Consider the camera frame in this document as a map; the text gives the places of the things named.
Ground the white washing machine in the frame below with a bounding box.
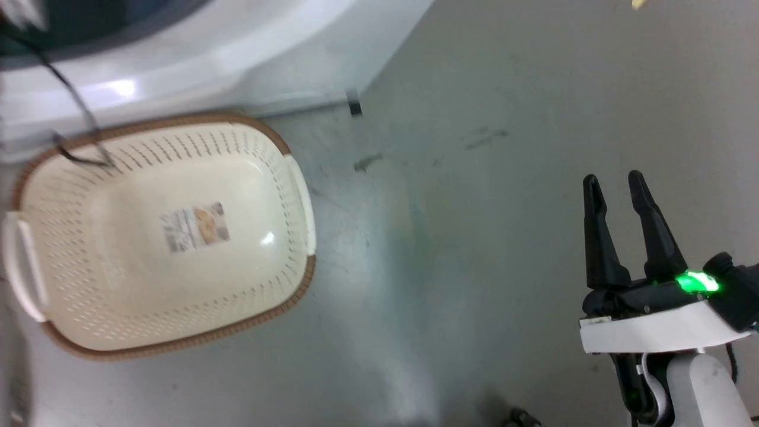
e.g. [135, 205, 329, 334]
[0, 0, 435, 165]

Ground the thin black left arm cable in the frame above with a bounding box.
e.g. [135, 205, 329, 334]
[0, 31, 116, 168]

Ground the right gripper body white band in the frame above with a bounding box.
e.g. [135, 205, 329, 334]
[579, 252, 759, 356]

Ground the paper label sticker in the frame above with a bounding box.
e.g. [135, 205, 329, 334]
[159, 202, 231, 254]

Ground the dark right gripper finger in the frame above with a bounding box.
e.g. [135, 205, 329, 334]
[627, 170, 689, 282]
[582, 174, 633, 291]

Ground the cream laundry basket brown rim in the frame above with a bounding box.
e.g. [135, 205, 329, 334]
[2, 112, 317, 362]

